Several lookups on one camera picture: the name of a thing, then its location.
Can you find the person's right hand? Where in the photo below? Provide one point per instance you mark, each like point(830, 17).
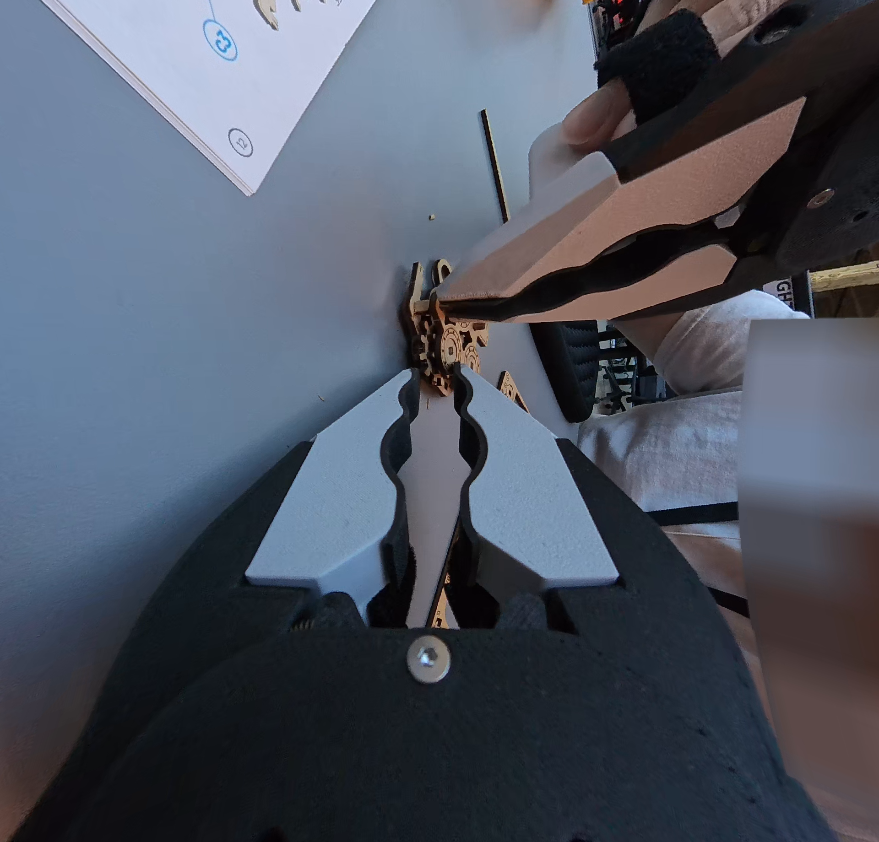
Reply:
point(601, 118)

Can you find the person in white shirt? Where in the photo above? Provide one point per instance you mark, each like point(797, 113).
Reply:
point(659, 444)

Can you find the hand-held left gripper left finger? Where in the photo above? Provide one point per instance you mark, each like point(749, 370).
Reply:
point(329, 512)

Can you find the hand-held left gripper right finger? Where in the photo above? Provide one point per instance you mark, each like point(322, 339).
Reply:
point(542, 512)

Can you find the pointed wooden stick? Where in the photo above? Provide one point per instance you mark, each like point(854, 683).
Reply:
point(496, 169)

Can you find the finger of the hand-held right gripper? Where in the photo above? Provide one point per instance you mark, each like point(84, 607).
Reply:
point(707, 269)
point(652, 203)

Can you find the black cushioned pad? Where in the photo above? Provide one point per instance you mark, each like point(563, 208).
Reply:
point(570, 368)

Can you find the wooden gear assembly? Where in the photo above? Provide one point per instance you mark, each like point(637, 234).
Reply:
point(446, 348)

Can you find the grey desk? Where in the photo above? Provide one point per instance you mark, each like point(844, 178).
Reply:
point(137, 306)

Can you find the white instruction booklet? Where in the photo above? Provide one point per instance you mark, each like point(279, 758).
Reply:
point(206, 66)

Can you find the small wooden mechanical model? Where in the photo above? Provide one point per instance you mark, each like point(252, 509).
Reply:
point(511, 392)

